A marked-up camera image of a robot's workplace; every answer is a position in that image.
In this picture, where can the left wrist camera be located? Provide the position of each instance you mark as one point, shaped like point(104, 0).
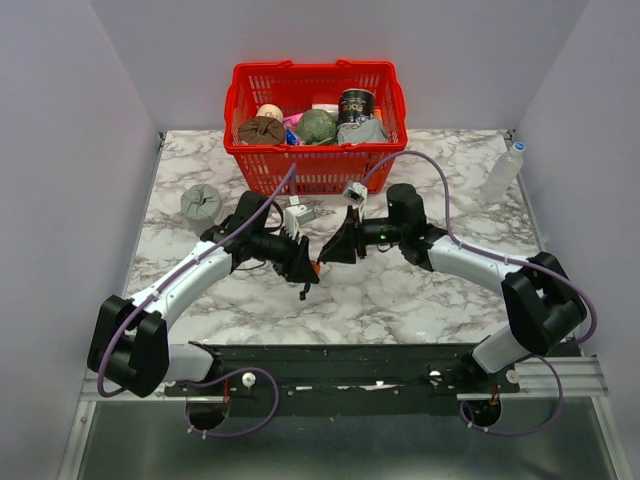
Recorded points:
point(297, 214)

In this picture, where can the grey wrapped roll in basket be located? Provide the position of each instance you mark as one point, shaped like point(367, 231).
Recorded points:
point(371, 130)

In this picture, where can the clear plastic bottle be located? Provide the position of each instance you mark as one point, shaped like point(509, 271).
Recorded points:
point(503, 173)

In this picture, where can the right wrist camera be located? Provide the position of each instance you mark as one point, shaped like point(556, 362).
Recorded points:
point(356, 192)

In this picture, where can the green round ball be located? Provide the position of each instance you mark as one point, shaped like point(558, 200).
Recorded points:
point(317, 127)

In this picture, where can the black head key bunch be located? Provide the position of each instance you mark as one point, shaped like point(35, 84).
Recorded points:
point(304, 292)

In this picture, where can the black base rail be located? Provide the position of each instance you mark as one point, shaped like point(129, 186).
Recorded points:
point(345, 380)

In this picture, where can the pink packet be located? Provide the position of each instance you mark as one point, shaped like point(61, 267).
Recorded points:
point(290, 124)

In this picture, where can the beige egg shaped object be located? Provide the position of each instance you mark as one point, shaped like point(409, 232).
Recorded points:
point(271, 111)

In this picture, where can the grey wrapped roll on table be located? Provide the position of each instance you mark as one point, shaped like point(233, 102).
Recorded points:
point(201, 206)

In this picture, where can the black can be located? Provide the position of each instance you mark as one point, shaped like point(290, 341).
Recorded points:
point(355, 106)

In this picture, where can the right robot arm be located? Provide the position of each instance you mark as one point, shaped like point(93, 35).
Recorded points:
point(541, 308)

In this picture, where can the brown wrapped roll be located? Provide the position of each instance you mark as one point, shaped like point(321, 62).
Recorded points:
point(262, 130)

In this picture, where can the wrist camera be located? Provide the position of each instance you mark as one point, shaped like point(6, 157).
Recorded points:
point(356, 192)
point(297, 214)

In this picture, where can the red plastic basket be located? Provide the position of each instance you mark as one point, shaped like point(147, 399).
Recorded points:
point(294, 88)

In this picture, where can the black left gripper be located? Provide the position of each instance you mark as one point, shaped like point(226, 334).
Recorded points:
point(296, 264)

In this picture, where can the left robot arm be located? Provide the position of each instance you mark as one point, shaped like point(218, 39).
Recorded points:
point(130, 345)

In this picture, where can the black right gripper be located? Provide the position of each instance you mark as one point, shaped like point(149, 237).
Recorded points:
point(342, 247)

